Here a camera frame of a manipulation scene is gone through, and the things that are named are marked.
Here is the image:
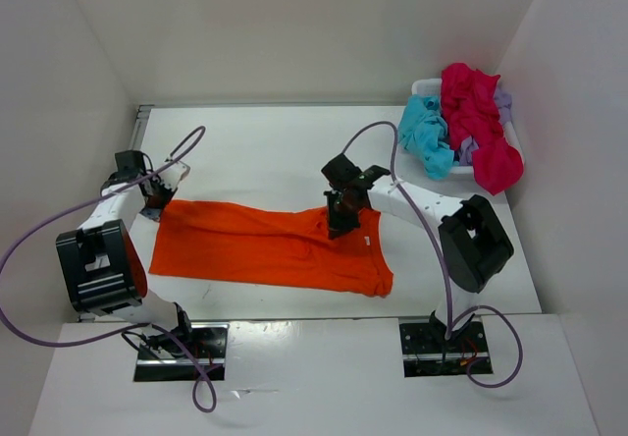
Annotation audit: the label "orange t shirt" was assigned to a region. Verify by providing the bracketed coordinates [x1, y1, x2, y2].
[149, 200, 393, 298]

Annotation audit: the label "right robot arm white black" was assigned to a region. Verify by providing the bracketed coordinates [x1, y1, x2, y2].
[322, 154, 514, 351]

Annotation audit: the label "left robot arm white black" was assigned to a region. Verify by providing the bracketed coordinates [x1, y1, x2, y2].
[56, 150, 196, 357]

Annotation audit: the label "cyan t shirt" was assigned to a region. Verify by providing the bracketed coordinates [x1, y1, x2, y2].
[398, 94, 454, 180]

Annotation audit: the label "lavender t shirt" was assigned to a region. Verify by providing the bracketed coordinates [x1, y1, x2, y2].
[457, 85, 512, 166]

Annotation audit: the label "white plastic basket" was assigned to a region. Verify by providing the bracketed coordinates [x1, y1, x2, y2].
[411, 78, 525, 178]

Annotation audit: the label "magenta t shirt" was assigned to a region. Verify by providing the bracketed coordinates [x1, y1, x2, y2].
[441, 63, 524, 195]

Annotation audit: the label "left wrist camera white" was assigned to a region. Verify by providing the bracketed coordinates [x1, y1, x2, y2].
[157, 158, 190, 192]

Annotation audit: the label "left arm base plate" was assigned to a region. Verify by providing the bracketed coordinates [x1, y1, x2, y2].
[131, 322, 229, 383]

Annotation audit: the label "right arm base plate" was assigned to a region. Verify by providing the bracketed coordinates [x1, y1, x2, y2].
[398, 316, 493, 378]

